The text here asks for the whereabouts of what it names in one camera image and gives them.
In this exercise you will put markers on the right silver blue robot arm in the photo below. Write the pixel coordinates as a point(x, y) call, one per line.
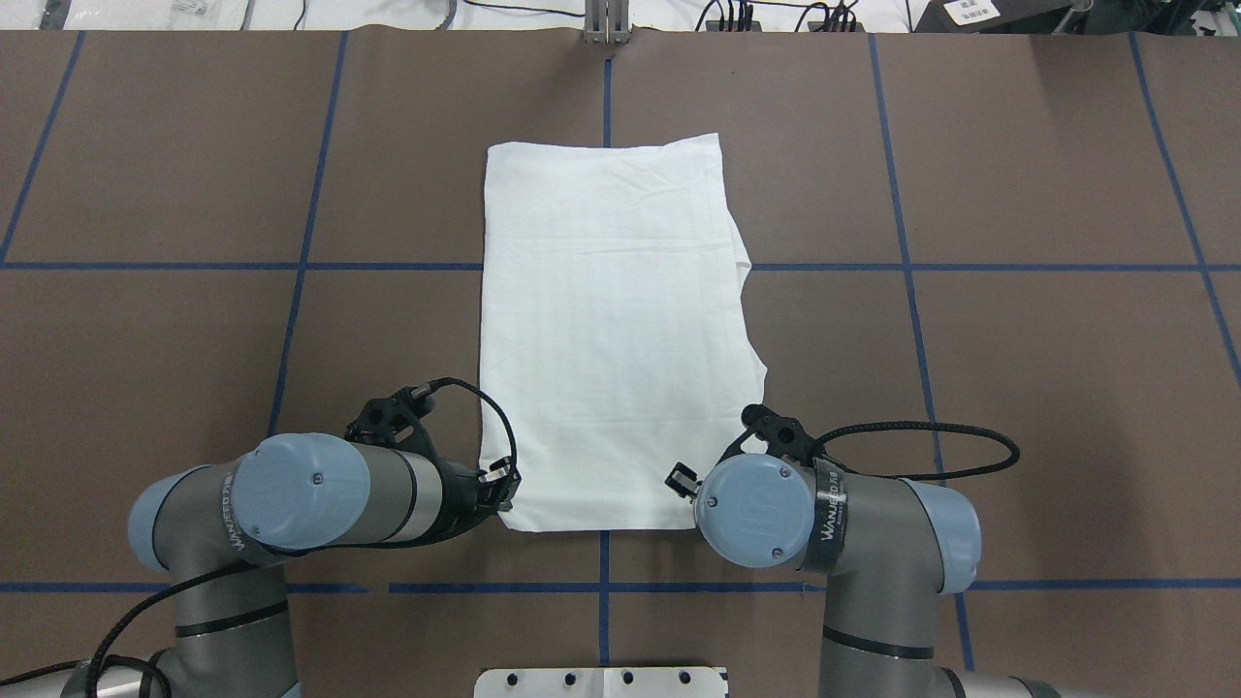
point(888, 549)

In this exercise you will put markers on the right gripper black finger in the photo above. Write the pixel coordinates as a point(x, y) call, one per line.
point(683, 482)

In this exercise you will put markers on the white long-sleeve printed shirt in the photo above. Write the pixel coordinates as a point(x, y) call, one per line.
point(612, 332)

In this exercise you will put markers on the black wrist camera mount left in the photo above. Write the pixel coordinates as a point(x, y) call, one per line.
point(396, 422)

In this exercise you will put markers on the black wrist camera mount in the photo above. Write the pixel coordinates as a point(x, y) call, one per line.
point(781, 437)
point(396, 422)

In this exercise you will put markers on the aluminium frame post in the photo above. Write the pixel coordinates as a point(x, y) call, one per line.
point(607, 22)

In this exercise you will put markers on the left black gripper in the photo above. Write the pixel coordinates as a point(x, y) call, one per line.
point(459, 495)

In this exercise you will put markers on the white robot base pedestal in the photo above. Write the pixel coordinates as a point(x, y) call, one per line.
point(673, 681)

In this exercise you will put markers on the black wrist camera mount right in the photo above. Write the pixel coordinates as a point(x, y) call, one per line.
point(781, 437)

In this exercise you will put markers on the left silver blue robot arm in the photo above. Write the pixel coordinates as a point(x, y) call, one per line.
point(224, 532)

